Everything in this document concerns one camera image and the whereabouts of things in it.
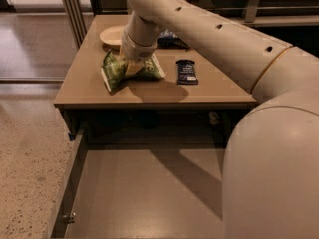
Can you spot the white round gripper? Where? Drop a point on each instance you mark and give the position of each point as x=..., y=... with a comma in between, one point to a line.
x=137, y=51

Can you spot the green jalapeno chip bag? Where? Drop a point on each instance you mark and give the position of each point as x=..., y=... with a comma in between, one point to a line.
x=113, y=71

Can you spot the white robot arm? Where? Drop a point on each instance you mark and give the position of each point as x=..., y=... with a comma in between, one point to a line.
x=270, y=180

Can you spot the dark blue chip bag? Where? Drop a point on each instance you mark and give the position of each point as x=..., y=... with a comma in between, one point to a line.
x=168, y=39

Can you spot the tan drawer cabinet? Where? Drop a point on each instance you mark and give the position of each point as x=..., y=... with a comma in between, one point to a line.
x=84, y=88

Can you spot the open top drawer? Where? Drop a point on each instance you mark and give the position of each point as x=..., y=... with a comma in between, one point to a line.
x=131, y=183

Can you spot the small dark snack bar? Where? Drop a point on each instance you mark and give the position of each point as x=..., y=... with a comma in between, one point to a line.
x=186, y=74

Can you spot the metal railing frame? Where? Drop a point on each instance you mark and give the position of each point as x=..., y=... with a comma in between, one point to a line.
x=296, y=21

